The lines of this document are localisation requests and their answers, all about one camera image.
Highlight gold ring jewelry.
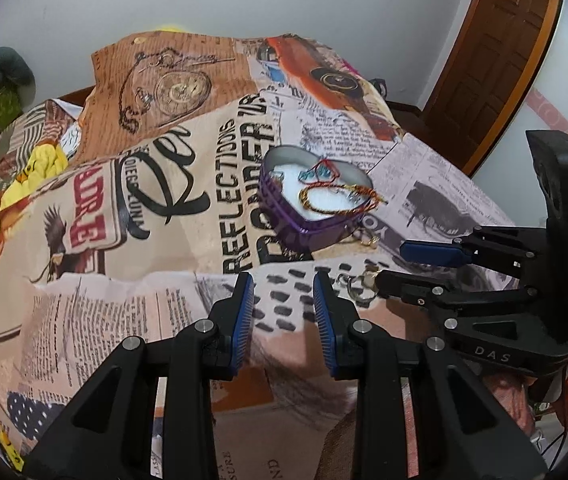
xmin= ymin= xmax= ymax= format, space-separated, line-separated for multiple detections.
xmin=352 ymin=226 xmax=379 ymax=249

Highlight silver earring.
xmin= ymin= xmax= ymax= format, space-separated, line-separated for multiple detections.
xmin=337 ymin=270 xmax=378 ymax=308

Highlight gold braided bracelet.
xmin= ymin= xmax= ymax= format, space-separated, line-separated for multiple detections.
xmin=298 ymin=181 xmax=389 ymax=219

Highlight purple heart tin box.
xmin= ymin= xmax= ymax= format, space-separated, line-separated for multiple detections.
xmin=259 ymin=145 xmax=384 ymax=252

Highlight red string bracelet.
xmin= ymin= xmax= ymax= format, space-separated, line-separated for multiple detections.
xmin=297 ymin=157 xmax=345 ymax=187

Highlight white sliding door hearts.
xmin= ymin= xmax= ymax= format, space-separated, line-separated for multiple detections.
xmin=473 ymin=0 xmax=568 ymax=226

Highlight brown wooden door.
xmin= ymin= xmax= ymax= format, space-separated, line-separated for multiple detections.
xmin=423 ymin=0 xmax=562 ymax=176

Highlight newspaper print bed quilt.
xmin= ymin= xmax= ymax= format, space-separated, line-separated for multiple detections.
xmin=0 ymin=32 xmax=508 ymax=479

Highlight yellow garment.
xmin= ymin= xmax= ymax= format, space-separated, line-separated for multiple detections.
xmin=0 ymin=142 xmax=69 ymax=245

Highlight striped patchwork blanket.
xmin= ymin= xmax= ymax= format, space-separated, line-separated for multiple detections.
xmin=0 ymin=97 xmax=83 ymax=271

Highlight yellow round object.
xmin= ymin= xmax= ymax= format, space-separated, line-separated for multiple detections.
xmin=156 ymin=25 xmax=186 ymax=34

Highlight dark green plush toy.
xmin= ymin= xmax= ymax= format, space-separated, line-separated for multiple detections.
xmin=0 ymin=47 xmax=36 ymax=107

